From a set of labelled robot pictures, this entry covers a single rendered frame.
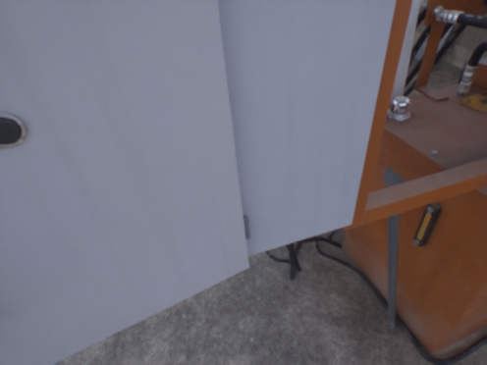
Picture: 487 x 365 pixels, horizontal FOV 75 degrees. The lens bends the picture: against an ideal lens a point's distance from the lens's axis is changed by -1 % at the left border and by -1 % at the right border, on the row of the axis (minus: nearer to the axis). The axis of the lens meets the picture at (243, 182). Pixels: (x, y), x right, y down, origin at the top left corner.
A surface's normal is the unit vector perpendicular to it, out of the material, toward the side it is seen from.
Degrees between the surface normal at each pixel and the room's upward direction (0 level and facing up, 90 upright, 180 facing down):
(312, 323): 0
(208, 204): 90
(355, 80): 90
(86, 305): 90
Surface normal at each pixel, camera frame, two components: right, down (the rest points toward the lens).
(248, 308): -0.08, -0.76
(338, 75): 0.29, 0.60
